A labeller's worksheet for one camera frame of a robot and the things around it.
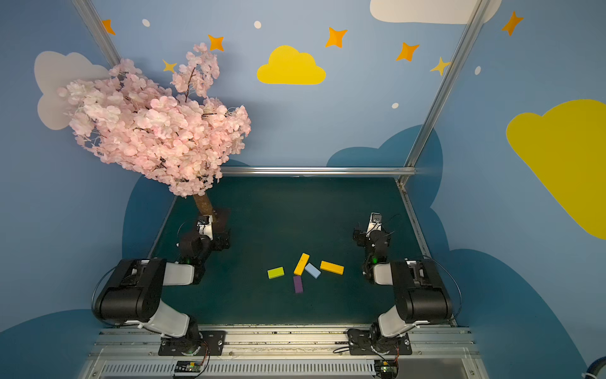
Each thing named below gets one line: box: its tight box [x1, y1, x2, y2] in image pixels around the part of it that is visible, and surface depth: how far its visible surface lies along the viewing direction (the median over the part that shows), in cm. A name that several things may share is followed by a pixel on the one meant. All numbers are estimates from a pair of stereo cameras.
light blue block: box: [304, 262, 322, 279], surface depth 92 cm
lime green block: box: [266, 266, 285, 280], surface depth 91 cm
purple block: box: [293, 275, 304, 294], surface depth 88 cm
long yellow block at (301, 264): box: [293, 252, 311, 277], surface depth 93 cm
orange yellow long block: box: [319, 260, 345, 276], surface depth 92 cm
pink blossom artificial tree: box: [56, 41, 251, 216], surface depth 67 cm
